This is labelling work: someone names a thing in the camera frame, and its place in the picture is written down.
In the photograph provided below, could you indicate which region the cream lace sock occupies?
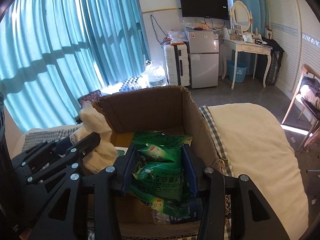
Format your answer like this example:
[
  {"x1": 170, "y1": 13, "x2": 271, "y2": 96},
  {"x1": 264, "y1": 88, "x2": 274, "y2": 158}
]
[{"x1": 69, "y1": 101, "x2": 118, "y2": 174}]

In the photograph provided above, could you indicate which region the white suitcase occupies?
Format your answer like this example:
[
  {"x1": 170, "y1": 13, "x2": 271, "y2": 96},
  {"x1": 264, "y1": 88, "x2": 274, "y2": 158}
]
[{"x1": 163, "y1": 44, "x2": 190, "y2": 87}]

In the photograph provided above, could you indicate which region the blue laundry basket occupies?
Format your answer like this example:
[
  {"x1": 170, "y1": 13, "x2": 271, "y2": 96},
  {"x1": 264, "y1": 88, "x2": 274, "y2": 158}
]
[{"x1": 227, "y1": 60, "x2": 248, "y2": 83}]

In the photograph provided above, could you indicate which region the purple dotted bag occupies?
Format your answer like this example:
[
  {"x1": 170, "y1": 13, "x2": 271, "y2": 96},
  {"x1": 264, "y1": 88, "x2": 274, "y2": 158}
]
[{"x1": 78, "y1": 90, "x2": 102, "y2": 106}]

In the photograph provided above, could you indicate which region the cardboard box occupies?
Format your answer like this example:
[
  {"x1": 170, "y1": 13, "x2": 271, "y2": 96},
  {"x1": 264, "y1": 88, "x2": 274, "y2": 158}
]
[{"x1": 92, "y1": 86, "x2": 223, "y2": 239}]

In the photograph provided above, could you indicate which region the white vanity table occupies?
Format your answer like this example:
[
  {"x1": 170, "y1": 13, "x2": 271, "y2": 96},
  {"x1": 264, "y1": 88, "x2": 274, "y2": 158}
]
[{"x1": 223, "y1": 38, "x2": 272, "y2": 90}]

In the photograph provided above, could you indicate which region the bottled water pack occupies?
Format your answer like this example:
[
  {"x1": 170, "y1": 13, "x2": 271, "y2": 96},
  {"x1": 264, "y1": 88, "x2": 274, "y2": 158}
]
[{"x1": 119, "y1": 77, "x2": 146, "y2": 92}]

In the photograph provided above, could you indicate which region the white louvered wardrobe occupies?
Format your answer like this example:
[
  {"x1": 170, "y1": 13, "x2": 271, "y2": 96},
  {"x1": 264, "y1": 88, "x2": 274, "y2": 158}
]
[{"x1": 267, "y1": 0, "x2": 319, "y2": 94}]

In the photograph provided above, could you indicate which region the wooden chair with clothes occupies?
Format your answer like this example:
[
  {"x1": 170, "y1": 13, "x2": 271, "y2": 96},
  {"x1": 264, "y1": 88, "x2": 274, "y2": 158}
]
[{"x1": 281, "y1": 64, "x2": 319, "y2": 151}]

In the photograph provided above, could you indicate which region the green 999 medicine box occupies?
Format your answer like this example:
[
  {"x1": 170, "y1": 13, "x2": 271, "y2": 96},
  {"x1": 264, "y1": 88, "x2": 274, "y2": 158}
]
[{"x1": 116, "y1": 148, "x2": 127, "y2": 157}]

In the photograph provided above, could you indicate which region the teal window curtain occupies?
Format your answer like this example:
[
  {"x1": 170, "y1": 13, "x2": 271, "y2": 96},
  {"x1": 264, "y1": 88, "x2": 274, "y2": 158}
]
[{"x1": 1, "y1": 0, "x2": 150, "y2": 132}]

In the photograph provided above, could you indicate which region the black wall television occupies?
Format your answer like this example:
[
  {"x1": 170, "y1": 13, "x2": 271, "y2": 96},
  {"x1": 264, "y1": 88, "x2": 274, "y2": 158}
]
[{"x1": 180, "y1": 0, "x2": 229, "y2": 21}]

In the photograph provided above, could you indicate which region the oval vanity mirror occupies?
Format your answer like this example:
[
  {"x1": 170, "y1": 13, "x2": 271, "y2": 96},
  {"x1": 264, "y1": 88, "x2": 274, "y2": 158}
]
[{"x1": 231, "y1": 1, "x2": 253, "y2": 32}]

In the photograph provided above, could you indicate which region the silver mini fridge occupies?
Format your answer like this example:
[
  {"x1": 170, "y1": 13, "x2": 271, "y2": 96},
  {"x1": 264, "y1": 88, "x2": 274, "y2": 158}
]
[{"x1": 187, "y1": 30, "x2": 219, "y2": 89}]

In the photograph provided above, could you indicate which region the navy white wipes pack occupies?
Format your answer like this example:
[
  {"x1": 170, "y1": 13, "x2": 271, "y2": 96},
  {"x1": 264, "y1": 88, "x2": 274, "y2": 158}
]
[{"x1": 152, "y1": 198, "x2": 203, "y2": 225}]

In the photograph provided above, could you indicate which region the large water jug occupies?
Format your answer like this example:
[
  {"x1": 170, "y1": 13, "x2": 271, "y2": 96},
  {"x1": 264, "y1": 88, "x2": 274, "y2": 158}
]
[{"x1": 141, "y1": 61, "x2": 168, "y2": 87}]

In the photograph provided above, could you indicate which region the green medicine sachet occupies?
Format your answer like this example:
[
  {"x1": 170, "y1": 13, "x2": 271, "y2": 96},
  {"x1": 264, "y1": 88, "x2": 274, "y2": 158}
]
[{"x1": 130, "y1": 131, "x2": 192, "y2": 210}]

